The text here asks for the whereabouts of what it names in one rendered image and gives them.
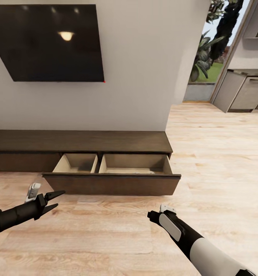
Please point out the dishwasher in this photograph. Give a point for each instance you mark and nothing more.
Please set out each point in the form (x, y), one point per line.
(247, 96)

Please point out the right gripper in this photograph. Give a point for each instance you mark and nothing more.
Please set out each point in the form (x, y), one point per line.
(154, 217)

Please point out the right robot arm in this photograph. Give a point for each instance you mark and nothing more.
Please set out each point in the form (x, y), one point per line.
(206, 257)

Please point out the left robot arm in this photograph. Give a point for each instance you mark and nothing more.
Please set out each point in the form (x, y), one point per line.
(34, 206)

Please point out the wall mounted tv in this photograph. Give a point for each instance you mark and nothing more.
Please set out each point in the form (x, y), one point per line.
(51, 42)

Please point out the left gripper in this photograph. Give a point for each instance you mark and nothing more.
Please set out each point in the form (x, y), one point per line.
(35, 209)

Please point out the fixed window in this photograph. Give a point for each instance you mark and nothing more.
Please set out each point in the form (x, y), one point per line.
(223, 25)

